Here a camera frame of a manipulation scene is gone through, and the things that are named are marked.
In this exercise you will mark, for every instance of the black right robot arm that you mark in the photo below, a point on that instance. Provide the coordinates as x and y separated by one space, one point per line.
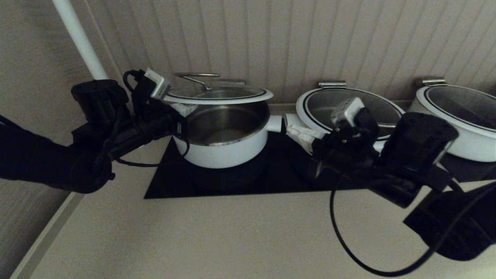
422 143

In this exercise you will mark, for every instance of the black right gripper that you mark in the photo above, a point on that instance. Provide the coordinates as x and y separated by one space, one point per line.
348 147

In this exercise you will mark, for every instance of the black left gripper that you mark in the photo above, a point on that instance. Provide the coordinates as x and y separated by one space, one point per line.
166 122

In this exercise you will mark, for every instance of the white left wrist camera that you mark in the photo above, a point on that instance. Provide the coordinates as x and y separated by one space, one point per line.
157 83

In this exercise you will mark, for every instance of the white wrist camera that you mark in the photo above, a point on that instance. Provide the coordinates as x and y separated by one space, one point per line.
347 110
157 83

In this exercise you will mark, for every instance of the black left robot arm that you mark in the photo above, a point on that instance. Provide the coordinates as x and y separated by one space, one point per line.
46 162

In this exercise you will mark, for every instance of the white cooking pot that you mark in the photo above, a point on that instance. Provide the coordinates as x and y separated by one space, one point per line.
317 108
228 155
465 143

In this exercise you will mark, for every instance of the white vertical pipe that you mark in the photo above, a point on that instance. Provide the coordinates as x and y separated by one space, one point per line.
79 38

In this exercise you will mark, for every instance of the short black glass cooktop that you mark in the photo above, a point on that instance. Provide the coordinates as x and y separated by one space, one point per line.
461 170

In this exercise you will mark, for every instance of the long black glass cooktop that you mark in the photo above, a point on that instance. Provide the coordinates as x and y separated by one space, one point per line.
252 182

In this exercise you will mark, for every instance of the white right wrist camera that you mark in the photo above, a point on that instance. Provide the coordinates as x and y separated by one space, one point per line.
347 110

